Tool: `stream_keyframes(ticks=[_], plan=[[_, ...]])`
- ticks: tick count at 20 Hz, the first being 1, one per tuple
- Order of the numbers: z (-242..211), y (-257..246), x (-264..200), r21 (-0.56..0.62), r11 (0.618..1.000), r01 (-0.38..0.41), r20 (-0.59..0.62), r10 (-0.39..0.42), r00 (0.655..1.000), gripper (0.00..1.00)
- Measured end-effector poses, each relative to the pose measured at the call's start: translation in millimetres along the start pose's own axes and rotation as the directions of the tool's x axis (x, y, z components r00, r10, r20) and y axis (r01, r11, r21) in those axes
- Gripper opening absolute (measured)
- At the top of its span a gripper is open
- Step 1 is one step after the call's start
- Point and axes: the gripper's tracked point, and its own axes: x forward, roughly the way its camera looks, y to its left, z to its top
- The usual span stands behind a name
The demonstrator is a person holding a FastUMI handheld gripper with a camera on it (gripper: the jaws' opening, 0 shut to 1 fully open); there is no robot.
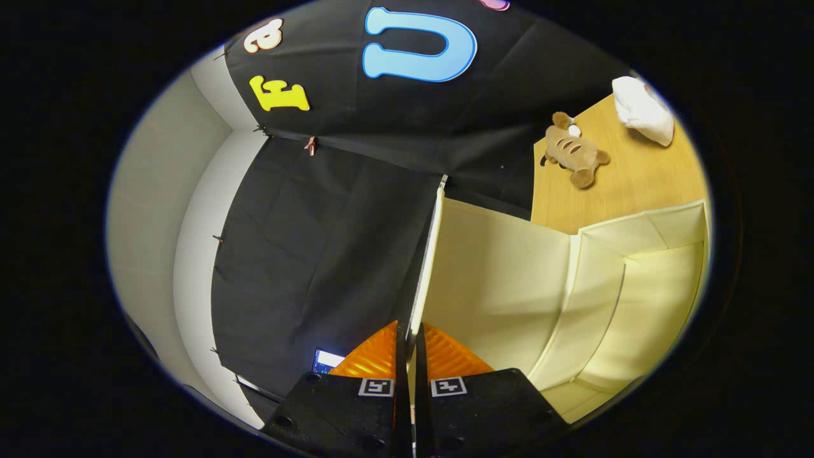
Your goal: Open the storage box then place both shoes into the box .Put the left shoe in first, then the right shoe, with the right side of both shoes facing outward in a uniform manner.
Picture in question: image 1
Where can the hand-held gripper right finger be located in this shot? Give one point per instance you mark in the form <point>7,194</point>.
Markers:
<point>421,413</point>

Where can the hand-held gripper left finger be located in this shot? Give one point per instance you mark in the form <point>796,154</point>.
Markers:
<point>402,407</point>

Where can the grey fabric storage box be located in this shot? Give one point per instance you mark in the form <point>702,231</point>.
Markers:
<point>496,273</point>

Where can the pink cloth clip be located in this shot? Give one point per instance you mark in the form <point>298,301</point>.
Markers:
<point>310,145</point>

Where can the brown striped plush toy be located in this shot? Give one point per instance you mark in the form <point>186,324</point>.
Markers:
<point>572,152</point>

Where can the white crumpled bag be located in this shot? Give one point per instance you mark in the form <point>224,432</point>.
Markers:
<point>645,111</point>

